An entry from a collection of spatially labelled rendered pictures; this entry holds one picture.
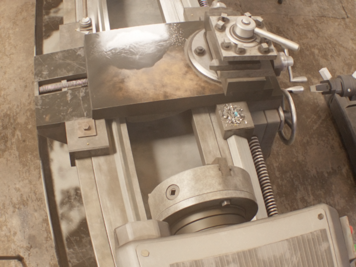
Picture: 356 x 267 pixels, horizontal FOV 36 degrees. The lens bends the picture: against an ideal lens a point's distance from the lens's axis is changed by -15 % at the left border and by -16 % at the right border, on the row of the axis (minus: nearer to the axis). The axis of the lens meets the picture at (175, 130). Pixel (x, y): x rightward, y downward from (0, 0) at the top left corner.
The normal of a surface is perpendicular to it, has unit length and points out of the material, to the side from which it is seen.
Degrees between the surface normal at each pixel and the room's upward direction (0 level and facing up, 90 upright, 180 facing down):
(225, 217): 14
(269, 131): 90
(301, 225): 0
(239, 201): 90
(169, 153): 5
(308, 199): 0
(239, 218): 41
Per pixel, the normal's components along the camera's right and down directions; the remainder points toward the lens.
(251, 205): 0.21, 0.82
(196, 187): -0.21, -0.50
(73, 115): 0.08, -0.56
